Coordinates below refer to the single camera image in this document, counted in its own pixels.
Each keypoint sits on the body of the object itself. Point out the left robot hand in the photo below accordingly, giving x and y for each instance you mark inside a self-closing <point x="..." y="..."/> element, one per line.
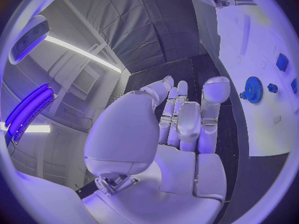
<point x="144" y="194"/>

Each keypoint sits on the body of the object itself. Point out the white task board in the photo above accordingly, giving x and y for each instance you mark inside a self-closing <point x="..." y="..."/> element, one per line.
<point x="264" y="130"/>

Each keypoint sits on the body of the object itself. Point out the blue block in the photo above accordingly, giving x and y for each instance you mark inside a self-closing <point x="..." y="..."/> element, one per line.
<point x="282" y="62"/>
<point x="294" y="85"/>

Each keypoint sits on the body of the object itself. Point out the small blue peg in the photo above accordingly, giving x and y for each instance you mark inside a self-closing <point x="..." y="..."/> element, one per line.
<point x="242" y="95"/>

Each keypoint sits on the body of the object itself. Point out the blue gear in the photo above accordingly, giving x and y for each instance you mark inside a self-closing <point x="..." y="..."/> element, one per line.
<point x="254" y="92"/>

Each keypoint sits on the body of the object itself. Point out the glowing light bar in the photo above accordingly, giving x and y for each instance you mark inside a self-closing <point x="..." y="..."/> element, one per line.
<point x="28" y="108"/>

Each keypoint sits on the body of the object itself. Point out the white rounded sensor housing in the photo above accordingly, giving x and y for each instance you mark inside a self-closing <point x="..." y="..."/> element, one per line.
<point x="29" y="39"/>

